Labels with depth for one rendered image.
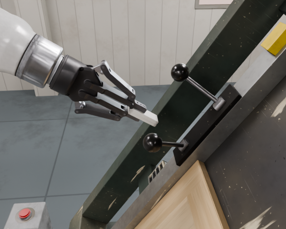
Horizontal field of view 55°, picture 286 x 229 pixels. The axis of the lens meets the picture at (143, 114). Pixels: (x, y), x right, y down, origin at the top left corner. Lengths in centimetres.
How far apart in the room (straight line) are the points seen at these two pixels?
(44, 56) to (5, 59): 6
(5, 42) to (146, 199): 45
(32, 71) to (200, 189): 39
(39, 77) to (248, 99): 39
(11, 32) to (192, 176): 44
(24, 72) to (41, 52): 5
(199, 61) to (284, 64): 27
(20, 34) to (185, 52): 355
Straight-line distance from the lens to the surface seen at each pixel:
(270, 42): 55
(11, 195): 260
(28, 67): 53
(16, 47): 53
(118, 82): 55
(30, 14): 367
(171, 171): 64
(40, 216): 111
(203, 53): 76
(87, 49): 388
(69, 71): 53
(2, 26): 53
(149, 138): 51
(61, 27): 385
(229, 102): 55
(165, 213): 64
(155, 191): 67
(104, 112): 59
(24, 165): 285
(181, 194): 62
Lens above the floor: 176
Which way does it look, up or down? 32 degrees down
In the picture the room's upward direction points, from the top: straight up
